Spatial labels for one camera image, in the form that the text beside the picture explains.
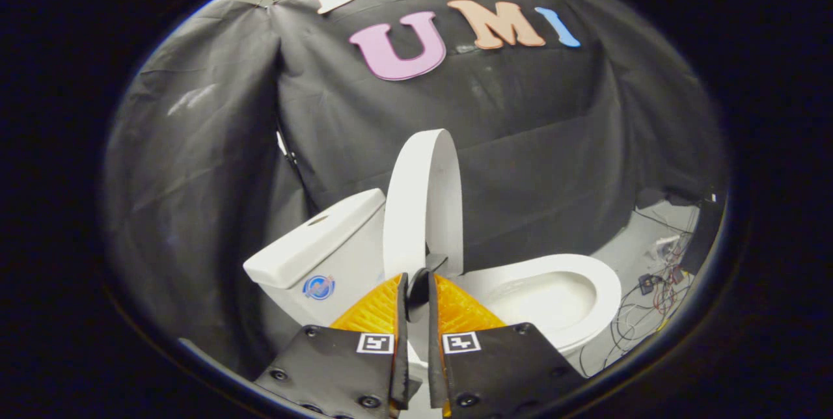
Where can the small dark electronic device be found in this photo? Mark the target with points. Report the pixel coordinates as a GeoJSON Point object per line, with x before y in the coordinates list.
{"type": "Point", "coordinates": [648, 283]}

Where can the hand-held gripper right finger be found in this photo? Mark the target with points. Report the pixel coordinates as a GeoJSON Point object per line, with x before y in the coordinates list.
{"type": "Point", "coordinates": [434, 367]}

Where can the black backdrop cloth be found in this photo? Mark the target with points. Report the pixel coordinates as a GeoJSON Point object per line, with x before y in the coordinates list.
{"type": "Point", "coordinates": [520, 146]}

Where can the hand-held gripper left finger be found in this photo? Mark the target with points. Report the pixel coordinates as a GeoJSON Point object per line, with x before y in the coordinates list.
{"type": "Point", "coordinates": [402, 341]}

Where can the white toilet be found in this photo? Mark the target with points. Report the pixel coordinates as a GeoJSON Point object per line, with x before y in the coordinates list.
{"type": "Point", "coordinates": [325, 243]}

